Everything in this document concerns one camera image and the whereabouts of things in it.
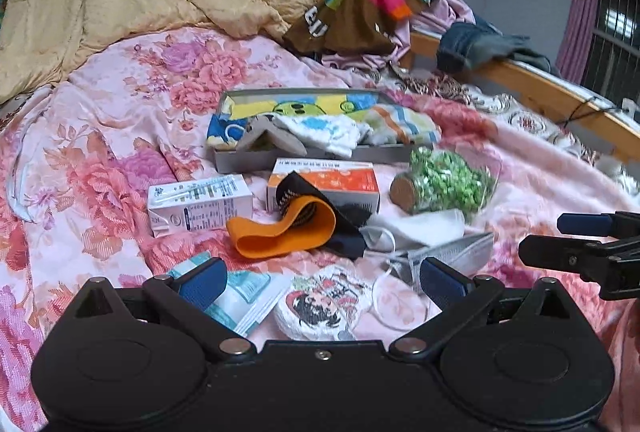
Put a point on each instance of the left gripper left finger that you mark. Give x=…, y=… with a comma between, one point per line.
x=182, y=301

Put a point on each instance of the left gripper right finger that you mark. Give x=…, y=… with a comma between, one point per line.
x=462, y=301

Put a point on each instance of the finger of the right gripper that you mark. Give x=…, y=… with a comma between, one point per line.
x=547, y=251
x=583, y=224

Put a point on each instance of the grey face mask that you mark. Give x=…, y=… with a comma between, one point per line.
x=467, y=255

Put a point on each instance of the white cloth with blue whale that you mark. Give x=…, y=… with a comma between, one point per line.
x=338, y=135

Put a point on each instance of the striped pastel towel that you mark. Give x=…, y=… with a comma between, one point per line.
x=394, y=124

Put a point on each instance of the teal white sachet packet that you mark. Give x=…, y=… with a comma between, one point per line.
x=248, y=298

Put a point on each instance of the white blue text box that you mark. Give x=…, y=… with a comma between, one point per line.
x=198, y=205

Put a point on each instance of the glass jar of green stars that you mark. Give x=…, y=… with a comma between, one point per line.
x=438, y=180

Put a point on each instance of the patterned brown white bedsheet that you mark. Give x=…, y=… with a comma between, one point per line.
x=506, y=108

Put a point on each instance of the round cartoon print pad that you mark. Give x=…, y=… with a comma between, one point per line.
x=325, y=306

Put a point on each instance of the orange and white medicine box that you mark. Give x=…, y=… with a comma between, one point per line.
x=343, y=182

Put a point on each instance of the barred window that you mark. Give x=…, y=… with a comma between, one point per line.
x=612, y=68

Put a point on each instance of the grey tray with dinosaur drawing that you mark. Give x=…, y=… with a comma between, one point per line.
x=228, y=124

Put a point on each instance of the pink curtain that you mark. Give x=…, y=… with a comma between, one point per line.
x=574, y=50

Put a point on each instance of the pink floral quilt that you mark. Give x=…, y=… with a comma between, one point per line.
x=78, y=159

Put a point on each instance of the blue denim jeans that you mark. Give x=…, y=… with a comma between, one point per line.
x=467, y=46

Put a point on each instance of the colourful striped brown garment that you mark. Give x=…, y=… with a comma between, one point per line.
x=351, y=27

